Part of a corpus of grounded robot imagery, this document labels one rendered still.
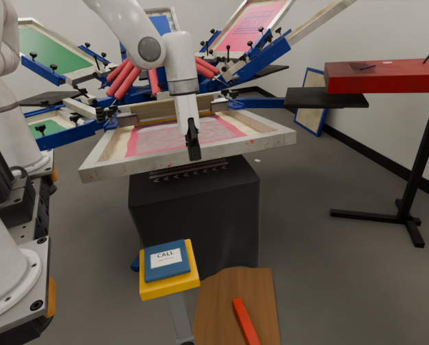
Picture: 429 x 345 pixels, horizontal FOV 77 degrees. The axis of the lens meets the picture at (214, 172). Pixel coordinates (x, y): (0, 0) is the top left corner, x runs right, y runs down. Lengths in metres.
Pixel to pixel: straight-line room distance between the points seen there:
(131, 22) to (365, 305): 1.71
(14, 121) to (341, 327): 1.64
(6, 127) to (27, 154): 0.08
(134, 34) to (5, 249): 0.42
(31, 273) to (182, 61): 0.49
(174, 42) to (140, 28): 0.09
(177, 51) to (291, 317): 1.45
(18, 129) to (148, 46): 0.40
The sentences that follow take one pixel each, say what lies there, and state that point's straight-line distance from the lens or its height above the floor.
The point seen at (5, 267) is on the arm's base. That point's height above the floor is 1.18.
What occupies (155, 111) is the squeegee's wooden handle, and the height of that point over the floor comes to 1.09.
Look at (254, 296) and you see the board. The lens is 1.74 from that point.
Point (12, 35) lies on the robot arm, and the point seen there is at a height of 1.44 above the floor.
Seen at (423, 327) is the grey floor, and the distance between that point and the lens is 1.89.
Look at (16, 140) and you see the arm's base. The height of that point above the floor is 1.22.
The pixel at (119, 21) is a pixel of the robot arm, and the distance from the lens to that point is 0.61.
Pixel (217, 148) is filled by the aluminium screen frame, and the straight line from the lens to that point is 0.72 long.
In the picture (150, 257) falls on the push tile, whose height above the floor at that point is 0.97.
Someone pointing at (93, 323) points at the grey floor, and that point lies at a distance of 1.88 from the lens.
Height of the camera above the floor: 1.44
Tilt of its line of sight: 30 degrees down
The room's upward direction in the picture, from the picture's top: 6 degrees counter-clockwise
